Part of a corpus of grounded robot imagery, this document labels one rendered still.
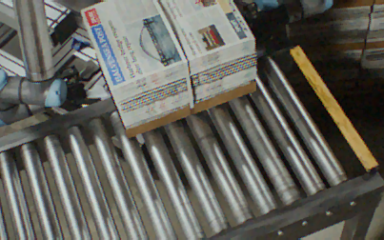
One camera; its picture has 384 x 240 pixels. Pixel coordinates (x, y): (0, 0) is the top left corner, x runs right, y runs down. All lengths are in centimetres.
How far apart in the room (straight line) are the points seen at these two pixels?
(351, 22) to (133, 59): 99
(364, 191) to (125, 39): 70
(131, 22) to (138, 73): 17
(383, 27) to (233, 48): 91
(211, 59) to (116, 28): 26
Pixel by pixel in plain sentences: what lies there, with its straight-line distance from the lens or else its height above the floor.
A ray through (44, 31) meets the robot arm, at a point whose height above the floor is 107.
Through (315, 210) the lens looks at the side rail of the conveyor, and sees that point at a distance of 153.
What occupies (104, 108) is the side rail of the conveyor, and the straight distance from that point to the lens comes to 173.
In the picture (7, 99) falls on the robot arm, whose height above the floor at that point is 91.
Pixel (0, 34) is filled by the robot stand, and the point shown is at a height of 23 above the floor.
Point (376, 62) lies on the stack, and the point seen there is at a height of 29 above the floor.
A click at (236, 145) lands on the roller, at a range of 161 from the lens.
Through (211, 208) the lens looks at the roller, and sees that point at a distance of 153.
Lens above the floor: 217
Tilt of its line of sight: 56 degrees down
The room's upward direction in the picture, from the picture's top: 9 degrees counter-clockwise
